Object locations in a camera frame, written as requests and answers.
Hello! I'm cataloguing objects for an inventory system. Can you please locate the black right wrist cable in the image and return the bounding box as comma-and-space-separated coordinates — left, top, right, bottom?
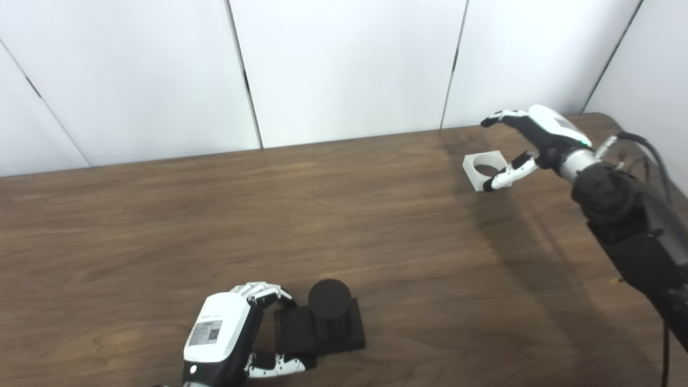
594, 131, 673, 387

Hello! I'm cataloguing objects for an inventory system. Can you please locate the white square piece with hole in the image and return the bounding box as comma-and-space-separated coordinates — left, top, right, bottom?
463, 150, 517, 192

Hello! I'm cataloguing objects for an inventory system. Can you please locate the black peg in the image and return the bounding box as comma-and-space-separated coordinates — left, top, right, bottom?
277, 278, 367, 356

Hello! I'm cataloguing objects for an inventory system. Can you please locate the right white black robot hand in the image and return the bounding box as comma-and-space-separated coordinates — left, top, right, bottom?
480, 104, 594, 192

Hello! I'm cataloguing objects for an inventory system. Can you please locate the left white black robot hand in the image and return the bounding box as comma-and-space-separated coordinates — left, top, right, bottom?
182, 282, 318, 387

